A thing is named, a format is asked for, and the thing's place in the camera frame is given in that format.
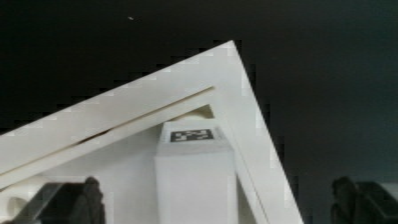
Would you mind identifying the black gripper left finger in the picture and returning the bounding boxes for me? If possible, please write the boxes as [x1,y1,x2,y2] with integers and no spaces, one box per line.
[14,177,107,224]

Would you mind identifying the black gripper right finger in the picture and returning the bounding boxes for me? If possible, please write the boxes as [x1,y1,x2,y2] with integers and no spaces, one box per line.
[330,177,398,224]

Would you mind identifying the white table leg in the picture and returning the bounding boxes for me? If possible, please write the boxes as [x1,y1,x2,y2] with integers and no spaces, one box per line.
[155,119,238,224]

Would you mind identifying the white square table top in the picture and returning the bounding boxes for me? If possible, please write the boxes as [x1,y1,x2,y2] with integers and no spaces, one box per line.
[0,107,258,224]

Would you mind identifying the white U-shaped fence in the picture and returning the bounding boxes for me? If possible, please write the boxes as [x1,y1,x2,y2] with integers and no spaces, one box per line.
[0,42,304,224]

